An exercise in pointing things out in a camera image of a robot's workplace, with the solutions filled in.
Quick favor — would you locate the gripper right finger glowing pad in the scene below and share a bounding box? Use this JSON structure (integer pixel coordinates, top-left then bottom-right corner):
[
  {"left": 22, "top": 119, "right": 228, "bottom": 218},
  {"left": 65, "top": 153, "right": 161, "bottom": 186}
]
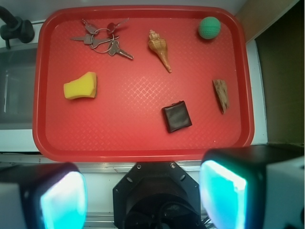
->
[{"left": 199, "top": 144, "right": 305, "bottom": 229}]

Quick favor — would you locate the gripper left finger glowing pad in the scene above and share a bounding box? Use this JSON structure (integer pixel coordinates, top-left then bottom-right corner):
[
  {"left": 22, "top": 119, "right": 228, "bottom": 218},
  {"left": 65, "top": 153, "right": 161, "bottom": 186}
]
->
[{"left": 0, "top": 163, "right": 88, "bottom": 229}]

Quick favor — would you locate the yellow sponge green backing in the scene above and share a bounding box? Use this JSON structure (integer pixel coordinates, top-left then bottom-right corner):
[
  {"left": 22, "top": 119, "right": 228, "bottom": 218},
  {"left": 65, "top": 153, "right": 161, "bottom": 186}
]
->
[{"left": 63, "top": 72, "right": 97, "bottom": 100}]

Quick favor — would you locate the dark brown leather square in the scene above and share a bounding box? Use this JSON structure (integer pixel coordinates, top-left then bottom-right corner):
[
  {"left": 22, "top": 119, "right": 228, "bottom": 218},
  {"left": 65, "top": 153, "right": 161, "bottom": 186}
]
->
[{"left": 162, "top": 101, "right": 192, "bottom": 133}]

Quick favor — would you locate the brown wood piece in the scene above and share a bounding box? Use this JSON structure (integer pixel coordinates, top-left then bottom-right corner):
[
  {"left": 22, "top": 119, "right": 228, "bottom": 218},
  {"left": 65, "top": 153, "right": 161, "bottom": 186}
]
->
[{"left": 213, "top": 79, "right": 230, "bottom": 114}]

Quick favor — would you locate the red plastic tray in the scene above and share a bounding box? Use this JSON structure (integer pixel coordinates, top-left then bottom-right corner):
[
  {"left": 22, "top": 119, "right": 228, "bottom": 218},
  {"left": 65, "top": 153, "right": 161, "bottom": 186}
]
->
[{"left": 33, "top": 6, "right": 254, "bottom": 162}]

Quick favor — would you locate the grey metal box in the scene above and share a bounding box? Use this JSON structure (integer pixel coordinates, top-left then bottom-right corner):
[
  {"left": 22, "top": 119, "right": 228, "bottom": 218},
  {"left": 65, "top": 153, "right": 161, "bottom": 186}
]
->
[{"left": 0, "top": 46, "right": 37, "bottom": 130}]

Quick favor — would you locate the bunch of metal keys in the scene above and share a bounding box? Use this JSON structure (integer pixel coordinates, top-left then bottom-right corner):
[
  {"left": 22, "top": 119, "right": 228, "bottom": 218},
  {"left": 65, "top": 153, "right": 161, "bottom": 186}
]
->
[{"left": 70, "top": 18, "right": 134, "bottom": 60}]

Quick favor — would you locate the green dimpled ball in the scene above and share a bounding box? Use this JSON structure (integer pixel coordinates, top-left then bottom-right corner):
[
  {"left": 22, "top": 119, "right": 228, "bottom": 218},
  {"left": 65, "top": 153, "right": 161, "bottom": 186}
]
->
[{"left": 198, "top": 17, "right": 221, "bottom": 40}]

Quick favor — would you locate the tan spiral seashell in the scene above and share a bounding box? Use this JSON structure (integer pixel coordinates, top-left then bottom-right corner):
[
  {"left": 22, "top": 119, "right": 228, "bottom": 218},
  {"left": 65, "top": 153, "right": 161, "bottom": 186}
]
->
[{"left": 148, "top": 30, "right": 172, "bottom": 73}]

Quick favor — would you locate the black octagonal mount base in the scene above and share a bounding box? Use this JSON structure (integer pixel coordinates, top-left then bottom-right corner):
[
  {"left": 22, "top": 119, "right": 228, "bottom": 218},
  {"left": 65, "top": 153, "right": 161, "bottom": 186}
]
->
[{"left": 112, "top": 162, "right": 205, "bottom": 229}]

